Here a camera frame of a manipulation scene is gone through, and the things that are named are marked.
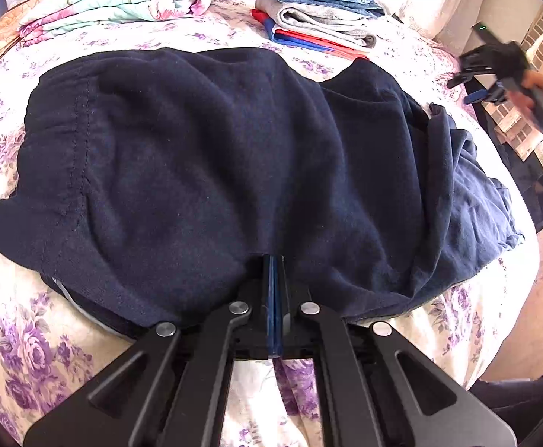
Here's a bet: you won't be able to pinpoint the navy blue pants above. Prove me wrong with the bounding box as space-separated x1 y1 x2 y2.
0 48 523 336

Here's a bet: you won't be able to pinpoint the folded grey garment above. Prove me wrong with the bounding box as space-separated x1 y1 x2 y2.
255 0 376 50

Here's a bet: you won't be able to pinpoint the purple floral bed sheet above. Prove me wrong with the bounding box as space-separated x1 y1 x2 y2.
0 0 543 446

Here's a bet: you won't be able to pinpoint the folded red blue garment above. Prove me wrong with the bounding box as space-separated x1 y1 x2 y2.
250 9 367 61

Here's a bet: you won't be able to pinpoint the floral folded quilt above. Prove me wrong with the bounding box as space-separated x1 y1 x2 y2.
17 0 221 48

